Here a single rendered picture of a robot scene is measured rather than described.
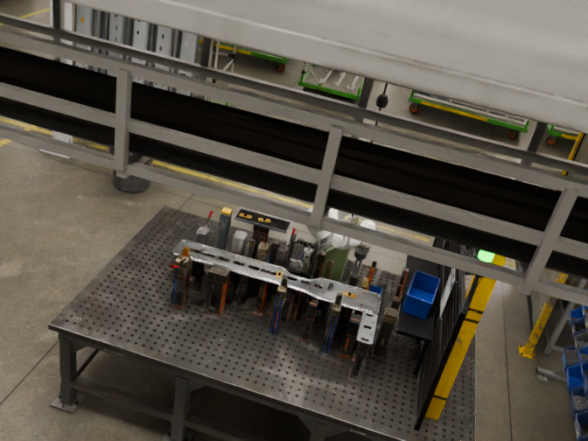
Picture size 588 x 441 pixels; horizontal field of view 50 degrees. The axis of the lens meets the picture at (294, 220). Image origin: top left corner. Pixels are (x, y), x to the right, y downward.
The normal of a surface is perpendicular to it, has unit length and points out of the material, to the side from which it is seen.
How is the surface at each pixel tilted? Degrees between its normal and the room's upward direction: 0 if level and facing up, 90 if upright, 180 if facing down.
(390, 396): 0
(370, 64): 90
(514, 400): 0
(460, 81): 90
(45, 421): 0
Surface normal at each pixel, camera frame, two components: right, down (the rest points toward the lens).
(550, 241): -0.25, 0.46
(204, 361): 0.18, -0.84
